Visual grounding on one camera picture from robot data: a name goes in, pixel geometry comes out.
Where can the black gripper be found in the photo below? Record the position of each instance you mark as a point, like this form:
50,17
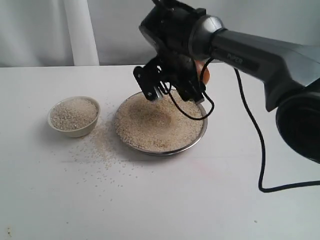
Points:
168,28

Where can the brown wooden cup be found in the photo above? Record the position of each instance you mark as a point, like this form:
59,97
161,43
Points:
199,67

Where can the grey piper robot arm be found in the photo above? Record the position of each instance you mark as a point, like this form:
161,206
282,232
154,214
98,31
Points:
290,72

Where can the rice in steel plate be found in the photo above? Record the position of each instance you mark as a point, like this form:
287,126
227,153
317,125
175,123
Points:
150,125

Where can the small cream ceramic bowl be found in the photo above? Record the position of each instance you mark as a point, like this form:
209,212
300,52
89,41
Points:
78,132

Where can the rice in small bowl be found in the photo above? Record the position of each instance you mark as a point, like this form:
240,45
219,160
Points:
73,114

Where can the spilled rice on table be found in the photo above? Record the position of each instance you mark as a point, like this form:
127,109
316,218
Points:
95,167

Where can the round steel plate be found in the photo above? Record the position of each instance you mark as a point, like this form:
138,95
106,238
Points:
160,152

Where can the white backdrop cloth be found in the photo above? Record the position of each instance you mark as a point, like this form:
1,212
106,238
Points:
51,33

